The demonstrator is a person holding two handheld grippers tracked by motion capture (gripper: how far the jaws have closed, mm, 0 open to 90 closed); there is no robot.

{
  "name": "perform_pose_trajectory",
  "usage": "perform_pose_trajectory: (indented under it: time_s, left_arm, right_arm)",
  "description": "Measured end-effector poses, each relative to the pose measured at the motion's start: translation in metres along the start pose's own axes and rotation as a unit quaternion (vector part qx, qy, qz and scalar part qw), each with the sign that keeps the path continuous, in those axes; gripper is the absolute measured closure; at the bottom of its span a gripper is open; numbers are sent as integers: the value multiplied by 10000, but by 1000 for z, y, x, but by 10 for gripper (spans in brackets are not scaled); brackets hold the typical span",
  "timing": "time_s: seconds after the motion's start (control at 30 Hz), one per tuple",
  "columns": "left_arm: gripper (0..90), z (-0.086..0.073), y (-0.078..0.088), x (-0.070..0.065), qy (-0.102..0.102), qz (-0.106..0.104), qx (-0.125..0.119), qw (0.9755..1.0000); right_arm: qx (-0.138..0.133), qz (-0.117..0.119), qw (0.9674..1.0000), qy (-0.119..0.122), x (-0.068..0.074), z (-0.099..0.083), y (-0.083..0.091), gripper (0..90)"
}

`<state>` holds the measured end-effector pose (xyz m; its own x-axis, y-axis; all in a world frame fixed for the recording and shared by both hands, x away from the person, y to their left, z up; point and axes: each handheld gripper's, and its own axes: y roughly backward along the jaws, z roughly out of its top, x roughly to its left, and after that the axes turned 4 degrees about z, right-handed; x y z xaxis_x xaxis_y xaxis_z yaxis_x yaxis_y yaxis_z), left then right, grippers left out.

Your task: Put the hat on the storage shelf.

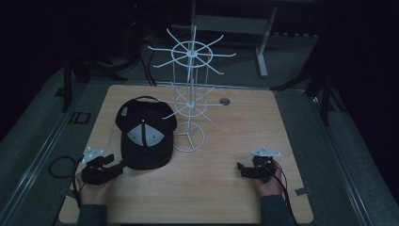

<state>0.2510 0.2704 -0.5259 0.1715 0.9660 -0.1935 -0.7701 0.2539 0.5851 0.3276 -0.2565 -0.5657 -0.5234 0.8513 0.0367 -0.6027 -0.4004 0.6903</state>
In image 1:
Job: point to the grey tape strip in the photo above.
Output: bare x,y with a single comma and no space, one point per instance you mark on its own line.
303,191
67,192

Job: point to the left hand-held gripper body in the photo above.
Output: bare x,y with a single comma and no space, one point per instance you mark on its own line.
99,173

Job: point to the person's right hand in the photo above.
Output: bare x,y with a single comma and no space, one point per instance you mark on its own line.
270,187

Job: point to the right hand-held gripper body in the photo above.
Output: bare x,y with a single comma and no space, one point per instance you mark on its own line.
263,166

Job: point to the black tripod stand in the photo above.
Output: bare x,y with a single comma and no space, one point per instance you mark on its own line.
326,94

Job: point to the grey metal desk frame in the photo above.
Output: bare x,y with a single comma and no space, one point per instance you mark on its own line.
262,59

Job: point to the person's left hand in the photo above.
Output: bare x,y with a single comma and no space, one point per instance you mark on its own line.
94,192

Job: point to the black baseball cap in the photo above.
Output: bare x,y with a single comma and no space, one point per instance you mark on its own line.
145,135

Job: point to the round table grommet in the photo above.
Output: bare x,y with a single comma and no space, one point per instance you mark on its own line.
224,101

